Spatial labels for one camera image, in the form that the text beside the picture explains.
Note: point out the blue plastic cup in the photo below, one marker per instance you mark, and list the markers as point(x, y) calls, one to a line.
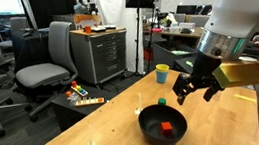
point(162, 77)

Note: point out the orange cup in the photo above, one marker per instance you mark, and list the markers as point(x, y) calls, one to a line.
point(88, 30)

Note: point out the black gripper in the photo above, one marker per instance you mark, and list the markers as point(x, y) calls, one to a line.
point(203, 71)

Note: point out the orange block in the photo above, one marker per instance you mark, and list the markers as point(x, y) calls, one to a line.
point(166, 128)

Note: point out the flat black device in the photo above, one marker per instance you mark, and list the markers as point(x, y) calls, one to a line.
point(103, 27)

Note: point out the black bowl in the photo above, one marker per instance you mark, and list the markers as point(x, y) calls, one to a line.
point(152, 120)

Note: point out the wooden toy board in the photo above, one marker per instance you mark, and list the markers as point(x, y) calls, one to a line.
point(89, 101)

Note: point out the orange toy peg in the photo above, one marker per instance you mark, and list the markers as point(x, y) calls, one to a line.
point(68, 94)

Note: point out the green block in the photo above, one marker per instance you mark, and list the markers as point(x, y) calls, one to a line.
point(162, 101)

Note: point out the grey drawer cabinet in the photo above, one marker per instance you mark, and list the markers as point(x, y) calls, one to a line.
point(100, 56)

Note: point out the white curtain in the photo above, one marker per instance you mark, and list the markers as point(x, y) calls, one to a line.
point(112, 7)

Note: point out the yellow tape strip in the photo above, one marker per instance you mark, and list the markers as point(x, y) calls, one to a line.
point(244, 98)

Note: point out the black curtain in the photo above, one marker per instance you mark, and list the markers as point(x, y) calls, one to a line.
point(50, 7)

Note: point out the cluttered wooden desk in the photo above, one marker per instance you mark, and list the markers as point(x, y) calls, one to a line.
point(178, 33)

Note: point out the olive green wrist camera box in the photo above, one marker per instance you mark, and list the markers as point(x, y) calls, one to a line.
point(250, 72)

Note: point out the colourful peg toy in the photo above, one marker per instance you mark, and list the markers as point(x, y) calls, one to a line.
point(78, 89)

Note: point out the clear plastic bag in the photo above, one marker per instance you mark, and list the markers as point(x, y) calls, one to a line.
point(73, 100)

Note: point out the black draped cloth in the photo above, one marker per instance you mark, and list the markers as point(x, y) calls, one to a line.
point(31, 51)

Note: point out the red bin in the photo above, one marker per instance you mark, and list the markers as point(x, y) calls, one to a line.
point(148, 55)

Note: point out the yellow plastic cup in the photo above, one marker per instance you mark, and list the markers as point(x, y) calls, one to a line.
point(162, 67)

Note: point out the black light stand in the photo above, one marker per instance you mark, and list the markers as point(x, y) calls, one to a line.
point(138, 41)

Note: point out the black computer monitor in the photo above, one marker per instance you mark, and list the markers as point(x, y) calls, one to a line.
point(186, 9)

